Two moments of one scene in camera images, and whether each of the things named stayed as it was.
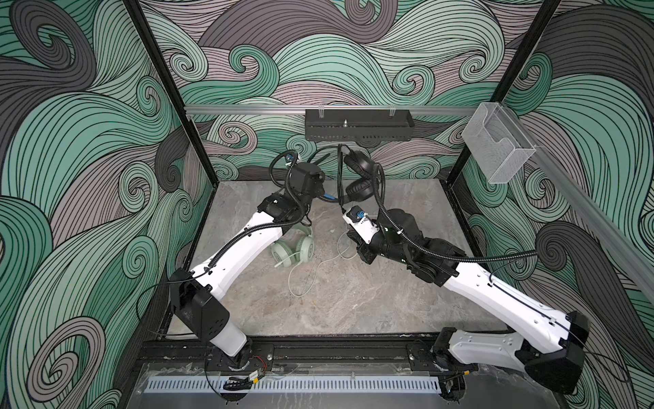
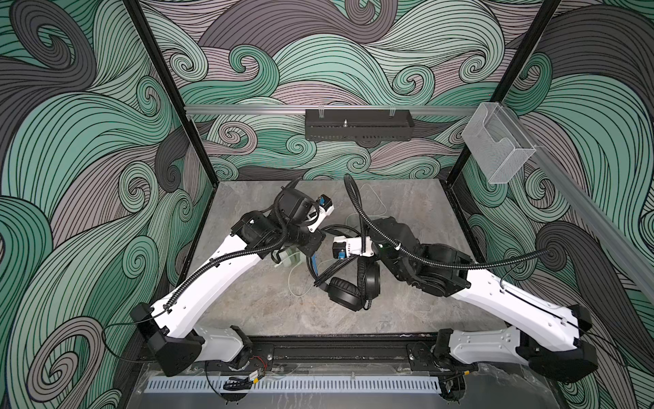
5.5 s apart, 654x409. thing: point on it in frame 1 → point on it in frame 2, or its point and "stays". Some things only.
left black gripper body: (317, 192) → (307, 242)
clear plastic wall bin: (499, 145) stays
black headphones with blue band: (360, 178) → (345, 293)
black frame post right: (509, 79) stays
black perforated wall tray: (358, 124) stays
